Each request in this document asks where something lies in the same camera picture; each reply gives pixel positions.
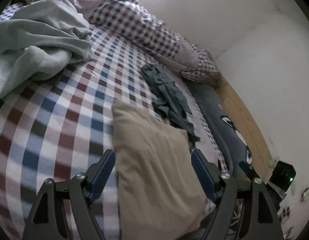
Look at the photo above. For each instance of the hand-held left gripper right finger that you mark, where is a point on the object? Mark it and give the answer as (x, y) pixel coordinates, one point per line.
(203, 175)

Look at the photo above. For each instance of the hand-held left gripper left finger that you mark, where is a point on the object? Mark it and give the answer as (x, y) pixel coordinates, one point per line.
(103, 175)

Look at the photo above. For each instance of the beige garment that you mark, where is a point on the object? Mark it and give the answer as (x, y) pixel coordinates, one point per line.
(154, 160)

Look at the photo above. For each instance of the small green object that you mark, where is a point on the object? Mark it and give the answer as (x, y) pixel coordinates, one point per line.
(273, 161)

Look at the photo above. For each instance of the dark grey cartoon pillow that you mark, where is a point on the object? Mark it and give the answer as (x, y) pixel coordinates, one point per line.
(219, 110)

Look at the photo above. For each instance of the teal garment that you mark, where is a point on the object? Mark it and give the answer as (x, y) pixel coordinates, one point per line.
(169, 100)

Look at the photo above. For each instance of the light blue cloth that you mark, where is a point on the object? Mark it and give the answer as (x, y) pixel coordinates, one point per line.
(39, 37)

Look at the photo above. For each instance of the checkered quilt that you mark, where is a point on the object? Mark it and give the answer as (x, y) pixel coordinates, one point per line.
(134, 22)

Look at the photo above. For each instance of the white wall socket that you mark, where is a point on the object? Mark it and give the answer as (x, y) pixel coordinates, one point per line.
(305, 194)

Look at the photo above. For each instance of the wooden bed frame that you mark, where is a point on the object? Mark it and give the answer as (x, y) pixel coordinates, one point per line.
(244, 120)

